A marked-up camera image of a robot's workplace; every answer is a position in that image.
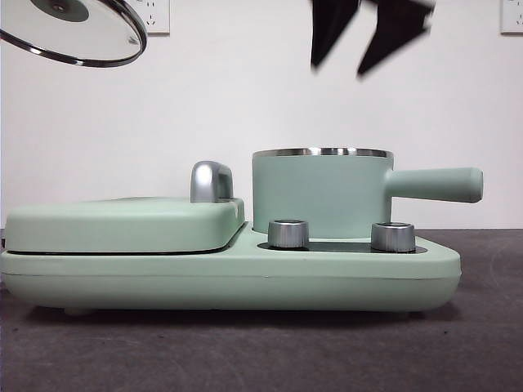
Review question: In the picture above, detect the mint green hinged grill lid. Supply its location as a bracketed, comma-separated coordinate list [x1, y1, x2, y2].
[4, 196, 246, 253]

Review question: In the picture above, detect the mint green breakfast maker base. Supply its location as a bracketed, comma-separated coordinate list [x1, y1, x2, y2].
[0, 222, 463, 318]

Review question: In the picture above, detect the glass pot lid green knob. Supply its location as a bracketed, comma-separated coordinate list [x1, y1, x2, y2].
[0, 0, 148, 69]

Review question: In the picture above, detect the silver grill lid handle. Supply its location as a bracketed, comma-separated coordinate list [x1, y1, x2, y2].
[190, 160, 235, 204]

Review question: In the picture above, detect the white wall socket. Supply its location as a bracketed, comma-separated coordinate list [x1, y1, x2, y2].
[134, 0, 171, 35]
[500, 0, 523, 35]

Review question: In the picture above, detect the silver control knob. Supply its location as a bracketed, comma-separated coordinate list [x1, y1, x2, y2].
[370, 221, 417, 252]
[267, 219, 311, 249]

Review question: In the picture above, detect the mint green pot with handle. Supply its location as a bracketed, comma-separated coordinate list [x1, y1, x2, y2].
[252, 146, 485, 240]

